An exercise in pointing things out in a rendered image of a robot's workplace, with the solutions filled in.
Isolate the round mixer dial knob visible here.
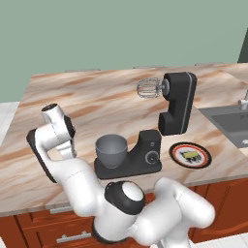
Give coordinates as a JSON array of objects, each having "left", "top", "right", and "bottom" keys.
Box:
[{"left": 144, "top": 150, "right": 159, "bottom": 165}]

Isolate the red wooden cupboard door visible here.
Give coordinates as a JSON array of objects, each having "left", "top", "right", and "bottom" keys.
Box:
[{"left": 190, "top": 177, "right": 248, "bottom": 244}]

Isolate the grey steel sink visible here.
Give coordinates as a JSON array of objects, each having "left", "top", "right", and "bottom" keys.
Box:
[{"left": 197, "top": 104, "right": 248, "bottom": 150}]

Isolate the silver tap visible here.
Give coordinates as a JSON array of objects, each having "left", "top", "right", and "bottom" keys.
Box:
[{"left": 237, "top": 89, "right": 248, "bottom": 111}]

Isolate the grey mixer bowl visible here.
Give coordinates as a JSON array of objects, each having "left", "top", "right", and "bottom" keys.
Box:
[{"left": 95, "top": 134, "right": 129, "bottom": 170}]

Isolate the yellow butter stick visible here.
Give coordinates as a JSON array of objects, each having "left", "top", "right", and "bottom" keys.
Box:
[{"left": 181, "top": 149, "right": 200, "bottom": 162}]

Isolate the silver drawer handle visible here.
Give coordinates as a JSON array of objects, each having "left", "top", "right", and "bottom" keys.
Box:
[
  {"left": 49, "top": 205, "right": 75, "bottom": 215},
  {"left": 55, "top": 230, "right": 93, "bottom": 244}
]

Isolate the silver wire whisk attachment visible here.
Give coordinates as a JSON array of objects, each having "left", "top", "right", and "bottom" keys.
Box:
[{"left": 137, "top": 77, "right": 163, "bottom": 99}]

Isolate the round plate with red rim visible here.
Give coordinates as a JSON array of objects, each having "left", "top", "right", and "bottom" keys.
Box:
[{"left": 169, "top": 141, "right": 213, "bottom": 170}]

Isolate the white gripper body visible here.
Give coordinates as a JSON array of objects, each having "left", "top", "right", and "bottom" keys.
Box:
[{"left": 55, "top": 139, "right": 78, "bottom": 161}]

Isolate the red wooden drawer front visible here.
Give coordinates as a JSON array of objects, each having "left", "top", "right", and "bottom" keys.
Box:
[
  {"left": 31, "top": 222, "right": 101, "bottom": 248},
  {"left": 15, "top": 204, "right": 98, "bottom": 231}
]

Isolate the black stand mixer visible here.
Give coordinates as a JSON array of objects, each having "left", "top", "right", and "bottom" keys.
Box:
[{"left": 93, "top": 71, "right": 199, "bottom": 181}]

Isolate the dark tall cabinet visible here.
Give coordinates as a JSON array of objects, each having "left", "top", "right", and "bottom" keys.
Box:
[{"left": 237, "top": 28, "right": 248, "bottom": 64}]

